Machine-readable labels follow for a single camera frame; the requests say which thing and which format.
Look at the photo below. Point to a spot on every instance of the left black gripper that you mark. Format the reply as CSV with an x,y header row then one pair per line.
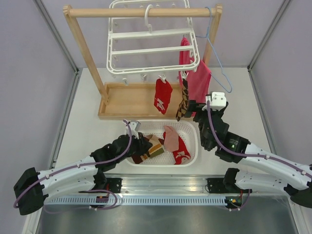
x,y
143,146

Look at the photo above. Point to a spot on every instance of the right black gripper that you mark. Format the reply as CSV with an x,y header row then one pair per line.
x,y
193,106

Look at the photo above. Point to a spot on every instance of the brown yellow diamond sock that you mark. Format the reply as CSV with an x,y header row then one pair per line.
x,y
183,106

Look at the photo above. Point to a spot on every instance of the beige striped sock maroon toe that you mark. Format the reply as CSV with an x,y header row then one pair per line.
x,y
137,158

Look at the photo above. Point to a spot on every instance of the red sock white pattern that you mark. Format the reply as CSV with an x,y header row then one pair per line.
x,y
162,97

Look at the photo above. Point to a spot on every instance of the pink sock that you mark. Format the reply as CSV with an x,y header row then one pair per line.
x,y
170,139

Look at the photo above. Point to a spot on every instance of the red bear sock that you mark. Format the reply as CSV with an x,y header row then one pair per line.
x,y
181,156

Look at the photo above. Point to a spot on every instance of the beige striped sock olive toe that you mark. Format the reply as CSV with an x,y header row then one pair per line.
x,y
154,151

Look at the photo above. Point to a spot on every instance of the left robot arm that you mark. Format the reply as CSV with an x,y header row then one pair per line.
x,y
101,160

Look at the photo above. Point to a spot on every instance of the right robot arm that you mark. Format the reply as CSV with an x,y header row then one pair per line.
x,y
292,178

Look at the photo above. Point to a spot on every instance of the white clip drying hanger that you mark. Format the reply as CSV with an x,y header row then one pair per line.
x,y
143,45

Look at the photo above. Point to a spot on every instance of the white perforated plastic basket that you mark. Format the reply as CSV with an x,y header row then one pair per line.
x,y
184,129

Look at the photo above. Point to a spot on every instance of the pink towel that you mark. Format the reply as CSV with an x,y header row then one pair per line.
x,y
198,82

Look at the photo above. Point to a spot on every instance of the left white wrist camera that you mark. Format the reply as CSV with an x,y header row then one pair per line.
x,y
132,128

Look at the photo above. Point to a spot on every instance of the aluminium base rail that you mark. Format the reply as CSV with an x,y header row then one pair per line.
x,y
165,184

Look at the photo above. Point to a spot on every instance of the wooden clothes rack frame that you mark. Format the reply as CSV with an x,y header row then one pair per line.
x,y
122,99

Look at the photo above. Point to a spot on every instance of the light blue wire hanger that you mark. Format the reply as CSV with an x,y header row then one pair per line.
x,y
211,32

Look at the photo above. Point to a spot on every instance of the white slotted cable duct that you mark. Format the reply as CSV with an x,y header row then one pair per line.
x,y
215,200

